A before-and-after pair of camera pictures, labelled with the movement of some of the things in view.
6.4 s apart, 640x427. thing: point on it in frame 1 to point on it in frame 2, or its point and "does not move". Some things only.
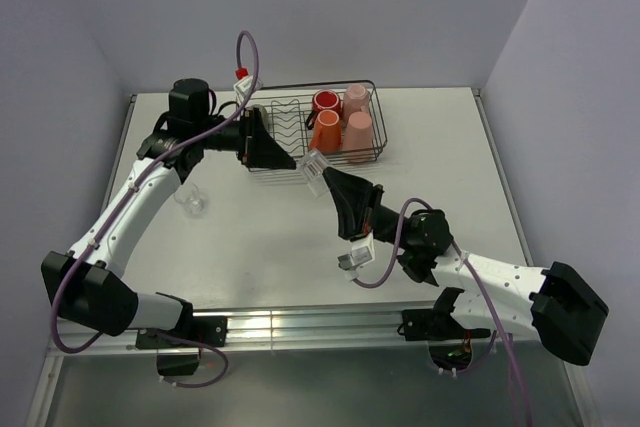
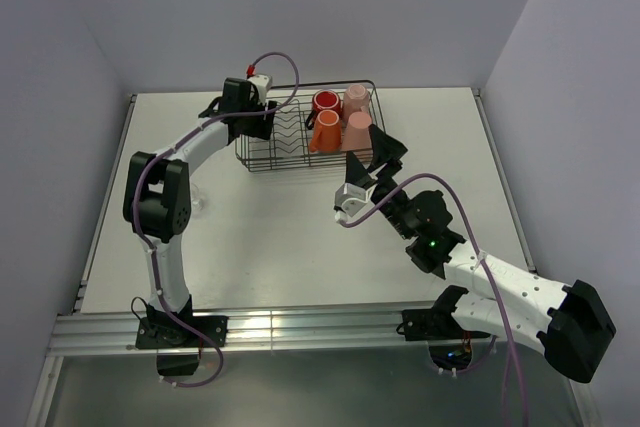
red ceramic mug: (323, 100) does not move
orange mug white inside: (326, 135) does not move
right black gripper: (357, 202) to (385, 150)
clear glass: (189, 197) does not move
